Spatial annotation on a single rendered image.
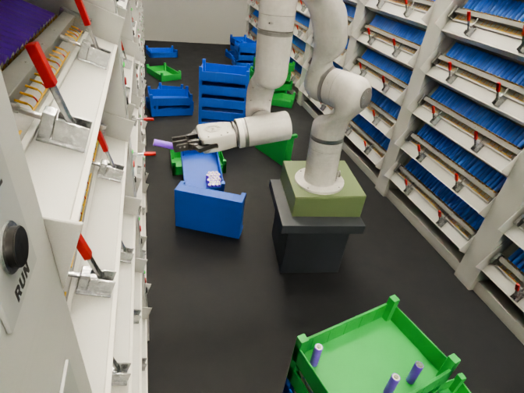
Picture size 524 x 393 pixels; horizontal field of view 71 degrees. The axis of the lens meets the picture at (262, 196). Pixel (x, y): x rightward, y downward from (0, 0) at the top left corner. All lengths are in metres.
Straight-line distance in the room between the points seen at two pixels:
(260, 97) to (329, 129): 0.29
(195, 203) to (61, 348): 1.41
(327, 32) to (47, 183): 0.93
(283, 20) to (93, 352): 0.79
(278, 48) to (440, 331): 1.15
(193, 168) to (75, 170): 1.72
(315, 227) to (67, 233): 1.19
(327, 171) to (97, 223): 0.93
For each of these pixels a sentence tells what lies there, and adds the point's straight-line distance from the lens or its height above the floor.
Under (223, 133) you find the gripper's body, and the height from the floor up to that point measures 0.67.
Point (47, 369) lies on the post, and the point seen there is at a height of 0.91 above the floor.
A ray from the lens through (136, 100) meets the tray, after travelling 1.57.
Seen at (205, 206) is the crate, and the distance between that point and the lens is 1.62.
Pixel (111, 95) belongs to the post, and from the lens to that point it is 0.83.
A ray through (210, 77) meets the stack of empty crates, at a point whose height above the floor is 0.42.
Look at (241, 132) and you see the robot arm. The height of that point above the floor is 0.67.
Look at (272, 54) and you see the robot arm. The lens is 0.98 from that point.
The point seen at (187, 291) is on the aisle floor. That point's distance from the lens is 1.46.
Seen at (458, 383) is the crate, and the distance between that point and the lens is 1.40.
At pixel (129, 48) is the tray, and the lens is 1.52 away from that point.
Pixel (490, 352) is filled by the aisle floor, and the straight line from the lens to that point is 1.63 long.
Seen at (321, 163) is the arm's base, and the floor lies 0.48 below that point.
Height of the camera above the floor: 1.09
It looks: 34 degrees down
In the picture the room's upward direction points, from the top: 7 degrees clockwise
